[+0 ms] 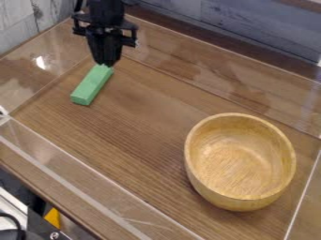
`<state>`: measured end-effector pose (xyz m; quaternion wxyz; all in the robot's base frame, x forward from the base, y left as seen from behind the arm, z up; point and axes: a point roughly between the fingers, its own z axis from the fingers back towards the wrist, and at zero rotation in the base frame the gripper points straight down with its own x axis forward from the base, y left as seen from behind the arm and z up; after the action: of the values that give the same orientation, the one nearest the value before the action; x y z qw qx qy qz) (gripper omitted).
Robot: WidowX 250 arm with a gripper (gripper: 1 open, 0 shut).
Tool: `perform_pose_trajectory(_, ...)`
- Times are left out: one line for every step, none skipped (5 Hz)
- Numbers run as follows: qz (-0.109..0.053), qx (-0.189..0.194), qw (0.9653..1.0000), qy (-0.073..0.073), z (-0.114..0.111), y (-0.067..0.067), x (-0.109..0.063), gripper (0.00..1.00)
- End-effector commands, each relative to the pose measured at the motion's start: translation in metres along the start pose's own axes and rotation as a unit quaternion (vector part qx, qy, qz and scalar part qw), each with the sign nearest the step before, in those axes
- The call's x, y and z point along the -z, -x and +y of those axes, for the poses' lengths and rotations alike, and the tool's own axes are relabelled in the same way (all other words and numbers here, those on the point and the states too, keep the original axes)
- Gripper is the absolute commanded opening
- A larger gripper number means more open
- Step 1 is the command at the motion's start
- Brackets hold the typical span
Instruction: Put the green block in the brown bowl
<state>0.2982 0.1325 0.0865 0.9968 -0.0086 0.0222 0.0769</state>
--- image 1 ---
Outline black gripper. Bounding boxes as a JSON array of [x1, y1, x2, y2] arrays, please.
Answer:
[[71, 13, 138, 67]]

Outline green rectangular block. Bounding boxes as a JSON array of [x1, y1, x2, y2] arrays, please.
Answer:
[[70, 65, 114, 106]]

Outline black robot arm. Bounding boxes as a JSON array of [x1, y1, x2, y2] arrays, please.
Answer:
[[71, 0, 138, 67]]

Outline brown wooden bowl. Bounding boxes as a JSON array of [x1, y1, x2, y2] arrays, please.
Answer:
[[185, 112, 297, 212]]

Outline clear acrylic tray walls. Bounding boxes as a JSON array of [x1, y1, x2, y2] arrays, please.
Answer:
[[0, 22, 321, 240]]

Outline yellow warning label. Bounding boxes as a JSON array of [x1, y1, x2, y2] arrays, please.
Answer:
[[45, 208, 62, 229]]

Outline black cable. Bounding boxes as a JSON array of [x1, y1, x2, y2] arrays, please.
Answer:
[[0, 213, 25, 240]]

